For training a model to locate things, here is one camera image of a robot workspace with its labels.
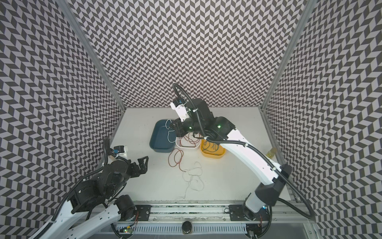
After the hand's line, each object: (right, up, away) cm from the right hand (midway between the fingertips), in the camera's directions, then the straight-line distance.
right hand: (171, 123), depth 63 cm
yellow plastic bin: (+20, -18, +31) cm, 41 cm away
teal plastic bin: (-12, -11, +35) cm, 39 cm away
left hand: (-15, -17, +6) cm, 24 cm away
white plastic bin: (+5, -13, +39) cm, 41 cm away
